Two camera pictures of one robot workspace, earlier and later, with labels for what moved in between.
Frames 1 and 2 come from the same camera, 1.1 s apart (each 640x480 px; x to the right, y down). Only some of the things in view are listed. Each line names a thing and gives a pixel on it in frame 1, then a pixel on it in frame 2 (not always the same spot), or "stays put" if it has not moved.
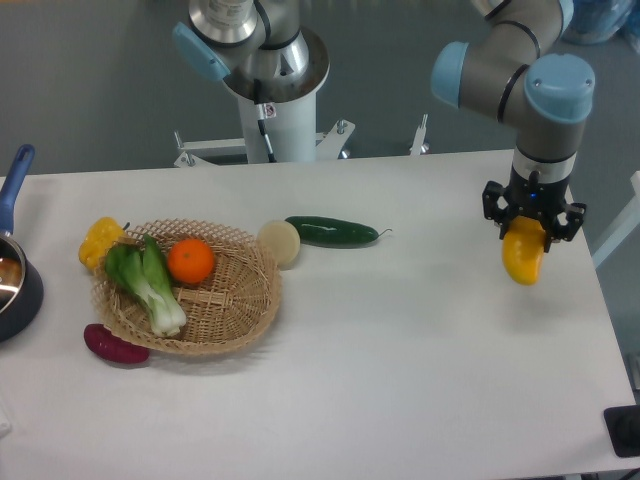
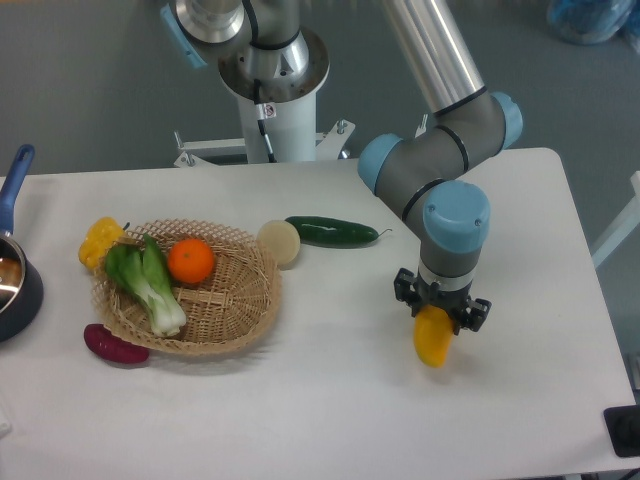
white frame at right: x=628 y=222 stays put
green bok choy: x=141 y=269 stays put
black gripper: x=533 y=196 → x=473 y=312
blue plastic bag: x=596 y=21 stays put
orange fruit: x=190 y=260 stays put
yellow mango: x=523 y=248 → x=433 y=331
